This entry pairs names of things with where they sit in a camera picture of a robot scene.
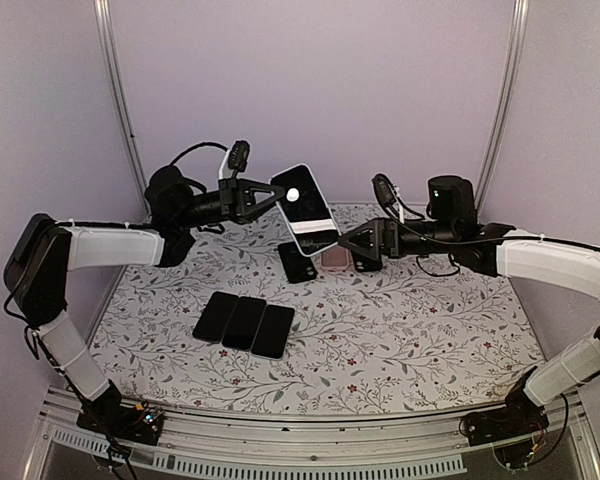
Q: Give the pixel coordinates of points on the black phone case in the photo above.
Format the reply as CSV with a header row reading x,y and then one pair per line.
x,y
363,264
297,267

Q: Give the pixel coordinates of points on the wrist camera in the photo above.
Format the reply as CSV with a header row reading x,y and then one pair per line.
x,y
388,197
235,160

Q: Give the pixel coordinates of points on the pink phone case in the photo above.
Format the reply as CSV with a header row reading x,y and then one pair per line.
x,y
335,259

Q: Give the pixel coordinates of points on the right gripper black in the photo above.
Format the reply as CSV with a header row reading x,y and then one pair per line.
x,y
393,242

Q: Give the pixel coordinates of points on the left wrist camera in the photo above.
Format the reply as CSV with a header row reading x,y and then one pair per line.
x,y
235,160

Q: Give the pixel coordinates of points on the aluminium frame post left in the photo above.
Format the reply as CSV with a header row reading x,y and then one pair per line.
x,y
106,36

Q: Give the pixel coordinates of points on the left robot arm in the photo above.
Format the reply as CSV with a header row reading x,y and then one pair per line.
x,y
36,273

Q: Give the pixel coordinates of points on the floral table mat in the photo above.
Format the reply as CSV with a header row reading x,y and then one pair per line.
x,y
414,336

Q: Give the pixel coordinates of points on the dark purple phone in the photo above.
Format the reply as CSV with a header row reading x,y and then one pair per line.
x,y
305,210

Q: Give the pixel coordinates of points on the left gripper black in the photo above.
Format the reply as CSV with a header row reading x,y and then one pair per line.
x,y
232,203

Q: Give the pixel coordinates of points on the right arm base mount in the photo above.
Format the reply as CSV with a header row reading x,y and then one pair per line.
x,y
503,423

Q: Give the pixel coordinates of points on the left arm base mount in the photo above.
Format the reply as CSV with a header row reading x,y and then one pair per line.
x,y
140,423

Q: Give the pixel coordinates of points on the aluminium frame post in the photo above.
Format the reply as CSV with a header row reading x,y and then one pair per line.
x,y
106,36
511,68

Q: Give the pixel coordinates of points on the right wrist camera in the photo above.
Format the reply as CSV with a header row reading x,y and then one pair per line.
x,y
388,197

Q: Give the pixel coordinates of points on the aluminium frame post right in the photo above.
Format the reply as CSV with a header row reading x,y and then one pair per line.
x,y
511,68

